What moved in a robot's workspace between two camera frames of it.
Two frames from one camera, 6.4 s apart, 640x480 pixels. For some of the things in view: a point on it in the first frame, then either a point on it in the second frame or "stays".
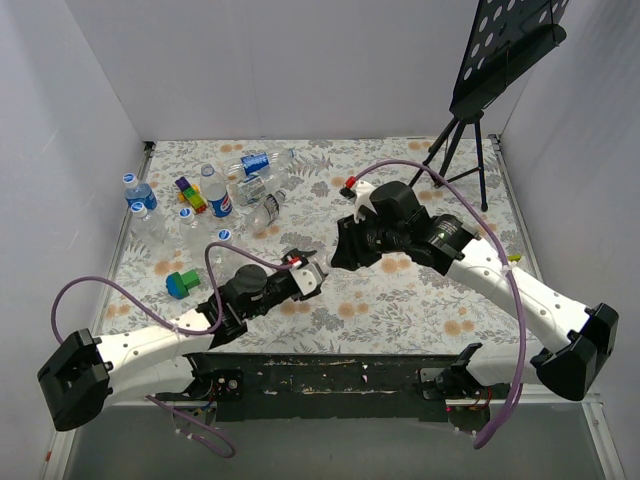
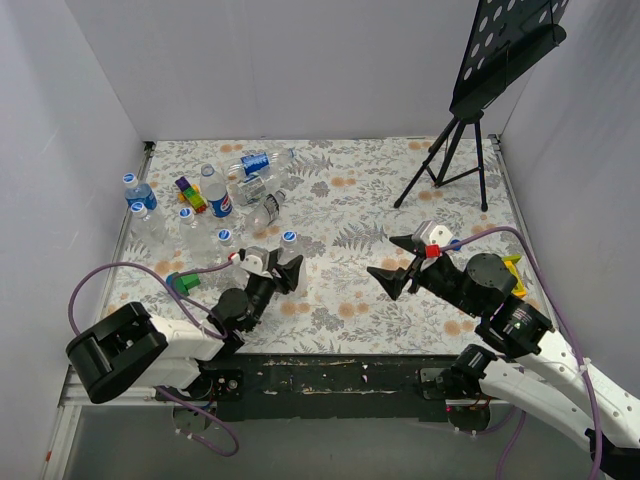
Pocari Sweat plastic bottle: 140,193 stays
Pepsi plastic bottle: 256,164 stays
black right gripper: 360,240 → 413,268
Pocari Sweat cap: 224,235 stays
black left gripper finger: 300,297 → 289,274
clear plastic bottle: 224,260 stays
